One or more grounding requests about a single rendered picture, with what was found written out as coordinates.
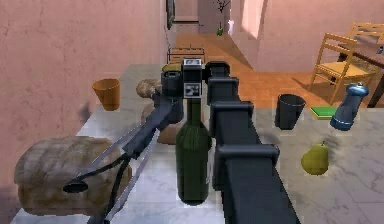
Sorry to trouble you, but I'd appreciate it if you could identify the black cup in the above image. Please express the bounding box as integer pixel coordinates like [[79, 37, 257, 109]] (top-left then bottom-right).
[[274, 93, 307, 131]]

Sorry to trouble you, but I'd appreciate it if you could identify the orange cup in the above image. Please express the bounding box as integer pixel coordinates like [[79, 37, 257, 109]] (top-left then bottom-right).
[[91, 78, 121, 112]]

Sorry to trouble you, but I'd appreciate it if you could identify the brown sesame seed bun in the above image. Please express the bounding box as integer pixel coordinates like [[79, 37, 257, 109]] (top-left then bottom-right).
[[141, 102, 182, 146]]

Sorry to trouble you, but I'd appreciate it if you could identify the brown bread loaf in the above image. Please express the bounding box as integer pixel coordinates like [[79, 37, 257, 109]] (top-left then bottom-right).
[[13, 135, 134, 217]]

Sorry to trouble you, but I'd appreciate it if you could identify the dark brown table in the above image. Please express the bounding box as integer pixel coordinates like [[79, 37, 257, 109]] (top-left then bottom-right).
[[337, 42, 384, 109]]

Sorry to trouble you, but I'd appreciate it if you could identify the blue-grey pepper mill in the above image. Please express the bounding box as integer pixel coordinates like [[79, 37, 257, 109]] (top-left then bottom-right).
[[329, 82, 370, 132]]

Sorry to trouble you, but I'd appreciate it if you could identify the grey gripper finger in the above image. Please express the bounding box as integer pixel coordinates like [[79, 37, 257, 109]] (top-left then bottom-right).
[[62, 128, 135, 195], [87, 129, 161, 224]]

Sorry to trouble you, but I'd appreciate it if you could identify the dark green wine bottle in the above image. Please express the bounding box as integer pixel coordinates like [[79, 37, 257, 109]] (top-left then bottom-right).
[[175, 97, 213, 206]]

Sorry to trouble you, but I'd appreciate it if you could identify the low dark wire rack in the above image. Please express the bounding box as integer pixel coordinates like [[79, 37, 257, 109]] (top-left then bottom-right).
[[166, 45, 206, 65]]

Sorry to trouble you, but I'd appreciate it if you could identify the green book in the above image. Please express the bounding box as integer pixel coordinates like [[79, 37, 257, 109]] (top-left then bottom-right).
[[309, 105, 338, 121]]

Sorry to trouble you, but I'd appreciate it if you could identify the yellow-green pear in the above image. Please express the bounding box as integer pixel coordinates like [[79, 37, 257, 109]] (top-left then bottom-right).
[[300, 141, 330, 177]]

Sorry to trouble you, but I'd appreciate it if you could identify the yellow round object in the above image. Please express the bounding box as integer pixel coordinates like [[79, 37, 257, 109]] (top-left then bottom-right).
[[161, 63, 183, 74]]

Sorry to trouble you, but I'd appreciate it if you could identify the light wooden chair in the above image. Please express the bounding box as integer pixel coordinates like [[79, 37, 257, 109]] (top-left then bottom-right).
[[307, 32, 378, 106], [346, 21, 384, 45]]

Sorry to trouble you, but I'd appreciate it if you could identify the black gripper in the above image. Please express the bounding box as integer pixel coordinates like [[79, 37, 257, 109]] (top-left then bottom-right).
[[122, 71, 185, 159]]

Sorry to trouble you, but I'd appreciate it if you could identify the grey-brown round bread roll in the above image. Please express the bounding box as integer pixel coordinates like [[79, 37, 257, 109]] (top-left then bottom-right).
[[135, 78, 163, 100]]

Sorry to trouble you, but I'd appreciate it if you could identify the bare twig house plant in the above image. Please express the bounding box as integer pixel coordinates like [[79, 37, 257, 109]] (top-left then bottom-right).
[[215, 0, 232, 15]]

